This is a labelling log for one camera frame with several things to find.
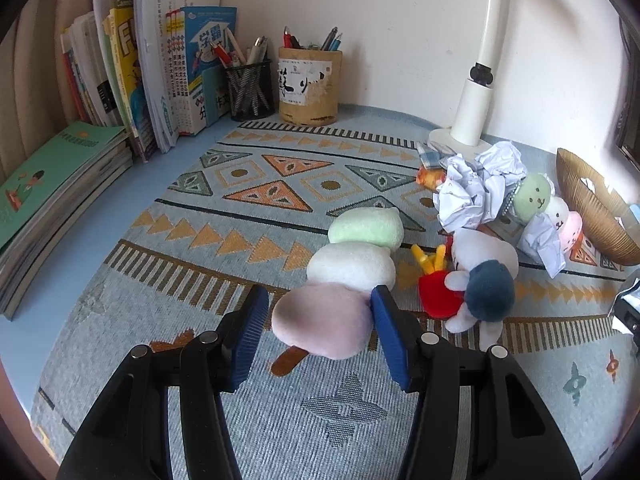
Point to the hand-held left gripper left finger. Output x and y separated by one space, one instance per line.
250 340

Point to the tan labelled pen holder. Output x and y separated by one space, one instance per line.
310 85

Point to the orange printed snack pillow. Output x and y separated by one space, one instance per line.
430 177

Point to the grey plaid fabric bow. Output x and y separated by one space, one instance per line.
432 152

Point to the white plush with blue hat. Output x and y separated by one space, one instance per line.
485 285

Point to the bunch of pens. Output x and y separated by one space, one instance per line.
310 40
250 52

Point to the patterned woven mat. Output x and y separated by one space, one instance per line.
250 210

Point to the three-ball plush with faces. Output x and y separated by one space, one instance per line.
535 199

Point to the stack of flat green books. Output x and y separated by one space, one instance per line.
55 185

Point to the row of upright books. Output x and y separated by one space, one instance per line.
150 60

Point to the woven brown basket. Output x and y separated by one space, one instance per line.
585 205

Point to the large dango plush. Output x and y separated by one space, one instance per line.
345 265

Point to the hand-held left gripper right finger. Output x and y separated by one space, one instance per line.
392 345

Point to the dark monitor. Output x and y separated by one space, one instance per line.
630 110

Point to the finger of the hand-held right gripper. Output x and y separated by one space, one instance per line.
627 310

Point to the white paper ball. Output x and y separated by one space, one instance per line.
590 184
500 160
462 195
545 245

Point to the white desk lamp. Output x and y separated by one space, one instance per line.
472 110

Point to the black mesh pen holder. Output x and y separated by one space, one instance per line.
250 92

